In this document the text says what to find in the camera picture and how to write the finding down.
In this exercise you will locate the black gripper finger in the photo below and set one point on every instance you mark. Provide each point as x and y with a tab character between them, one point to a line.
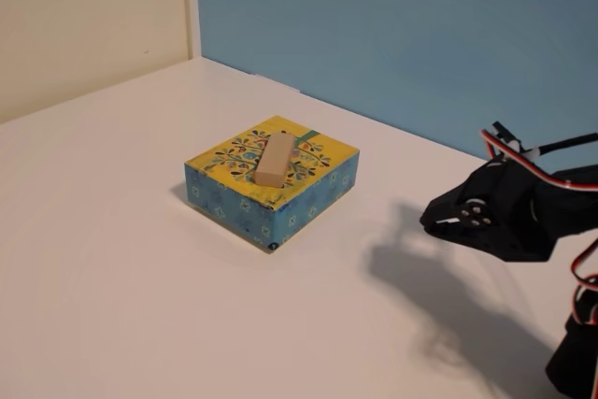
451	205
455	233

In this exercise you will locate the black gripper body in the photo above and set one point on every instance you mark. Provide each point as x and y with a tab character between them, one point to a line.
460	208

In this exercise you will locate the wooden Jenga block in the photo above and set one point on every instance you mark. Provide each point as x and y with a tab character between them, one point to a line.
273	161

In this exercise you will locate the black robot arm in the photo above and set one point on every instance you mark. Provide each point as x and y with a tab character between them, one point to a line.
579	212

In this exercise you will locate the yellow blue floral box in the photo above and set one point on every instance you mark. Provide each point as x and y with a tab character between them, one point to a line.
233	205

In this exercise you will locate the blue backdrop board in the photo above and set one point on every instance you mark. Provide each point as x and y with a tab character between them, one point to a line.
374	20

